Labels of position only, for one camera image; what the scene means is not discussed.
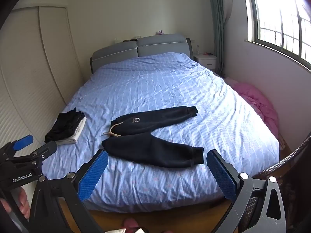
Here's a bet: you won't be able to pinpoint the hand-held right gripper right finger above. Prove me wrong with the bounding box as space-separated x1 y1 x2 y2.
206 150 290 233

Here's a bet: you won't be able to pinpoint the black pants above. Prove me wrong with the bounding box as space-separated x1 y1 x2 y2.
101 106 204 168

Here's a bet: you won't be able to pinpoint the black folded garment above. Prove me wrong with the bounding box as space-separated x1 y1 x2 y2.
44 109 84 143

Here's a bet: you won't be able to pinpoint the dark wicker chair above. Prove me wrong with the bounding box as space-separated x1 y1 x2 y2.
250 131 311 233

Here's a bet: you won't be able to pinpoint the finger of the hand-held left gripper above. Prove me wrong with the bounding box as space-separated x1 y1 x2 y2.
7 141 58 169
0 134 34 162

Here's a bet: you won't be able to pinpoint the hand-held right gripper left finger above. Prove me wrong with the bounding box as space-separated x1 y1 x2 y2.
29 149 109 233

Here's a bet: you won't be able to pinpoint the white wardrobe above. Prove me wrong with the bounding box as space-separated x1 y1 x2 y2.
0 6 84 152

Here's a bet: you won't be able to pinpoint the grey bed headboard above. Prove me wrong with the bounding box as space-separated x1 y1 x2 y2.
90 33 195 74

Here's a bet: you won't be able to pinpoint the pink blanket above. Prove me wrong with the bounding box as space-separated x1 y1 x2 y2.
225 77 280 140

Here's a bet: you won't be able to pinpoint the pink slipper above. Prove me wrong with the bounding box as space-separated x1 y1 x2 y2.
121 218 139 233

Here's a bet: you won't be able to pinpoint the white folded garment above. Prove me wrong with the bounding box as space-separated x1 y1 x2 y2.
56 116 87 146

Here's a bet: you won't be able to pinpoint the person's left hand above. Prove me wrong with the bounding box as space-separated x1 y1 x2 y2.
0 186 31 220

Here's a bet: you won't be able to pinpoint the green curtain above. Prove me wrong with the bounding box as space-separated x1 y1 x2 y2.
206 0 225 74

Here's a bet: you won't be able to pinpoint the white nightstand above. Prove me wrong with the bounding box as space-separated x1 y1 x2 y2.
194 53 217 70

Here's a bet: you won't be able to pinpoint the barred window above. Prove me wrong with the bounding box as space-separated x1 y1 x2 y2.
242 0 311 70

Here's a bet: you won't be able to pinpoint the blue checked bedsheet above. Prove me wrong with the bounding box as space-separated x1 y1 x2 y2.
40 55 280 213

